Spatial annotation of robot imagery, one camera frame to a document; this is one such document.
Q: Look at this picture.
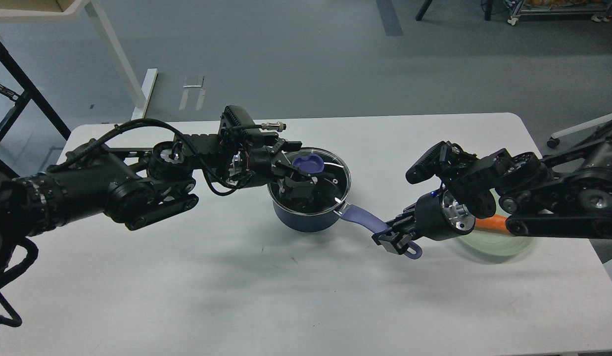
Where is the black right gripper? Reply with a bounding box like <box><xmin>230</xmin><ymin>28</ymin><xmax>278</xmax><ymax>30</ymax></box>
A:
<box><xmin>372</xmin><ymin>191</ymin><xmax>476</xmax><ymax>256</ymax></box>

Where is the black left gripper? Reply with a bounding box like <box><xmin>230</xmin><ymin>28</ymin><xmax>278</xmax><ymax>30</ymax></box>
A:
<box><xmin>232</xmin><ymin>139</ymin><xmax>335</xmax><ymax>211</ymax></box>

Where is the glass pot lid purple knob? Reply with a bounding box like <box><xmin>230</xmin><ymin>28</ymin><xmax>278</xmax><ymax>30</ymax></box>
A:
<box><xmin>268</xmin><ymin>147</ymin><xmax>351</xmax><ymax>216</ymax></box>

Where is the dark blue saucepan purple handle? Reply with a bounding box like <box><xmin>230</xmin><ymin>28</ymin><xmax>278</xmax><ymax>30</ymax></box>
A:
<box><xmin>268</xmin><ymin>147</ymin><xmax>423</xmax><ymax>260</ymax></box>

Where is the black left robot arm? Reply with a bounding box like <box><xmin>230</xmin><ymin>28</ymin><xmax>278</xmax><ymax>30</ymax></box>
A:
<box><xmin>0</xmin><ymin>105</ymin><xmax>336</xmax><ymax>328</ymax></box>

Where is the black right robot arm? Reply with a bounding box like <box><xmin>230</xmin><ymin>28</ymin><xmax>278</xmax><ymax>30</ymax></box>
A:
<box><xmin>372</xmin><ymin>120</ymin><xmax>612</xmax><ymax>259</ymax></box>

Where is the pale green glass plate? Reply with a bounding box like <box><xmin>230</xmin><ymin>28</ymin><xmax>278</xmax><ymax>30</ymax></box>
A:
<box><xmin>456</xmin><ymin>230</ymin><xmax>534</xmax><ymax>258</ymax></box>

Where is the orange toy carrot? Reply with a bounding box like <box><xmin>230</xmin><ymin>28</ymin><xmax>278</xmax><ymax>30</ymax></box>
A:
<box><xmin>474</xmin><ymin>215</ymin><xmax>510</xmax><ymax>235</ymax></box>

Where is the white chair base leg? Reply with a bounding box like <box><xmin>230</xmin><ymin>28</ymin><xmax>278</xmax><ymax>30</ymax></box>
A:
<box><xmin>546</xmin><ymin>113</ymin><xmax>612</xmax><ymax>149</ymax></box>

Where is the metal wheeled cart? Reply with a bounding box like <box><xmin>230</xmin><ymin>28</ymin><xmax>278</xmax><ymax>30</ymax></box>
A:
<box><xmin>504</xmin><ymin>0</ymin><xmax>612</xmax><ymax>26</ymax></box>

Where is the white table frame leg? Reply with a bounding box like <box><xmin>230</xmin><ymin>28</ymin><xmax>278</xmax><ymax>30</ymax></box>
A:
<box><xmin>0</xmin><ymin>0</ymin><xmax>159</xmax><ymax>120</ymax></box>

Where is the black metal shelf frame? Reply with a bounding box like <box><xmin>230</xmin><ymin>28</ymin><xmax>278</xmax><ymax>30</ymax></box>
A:
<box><xmin>0</xmin><ymin>41</ymin><xmax>71</xmax><ymax>178</ymax></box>

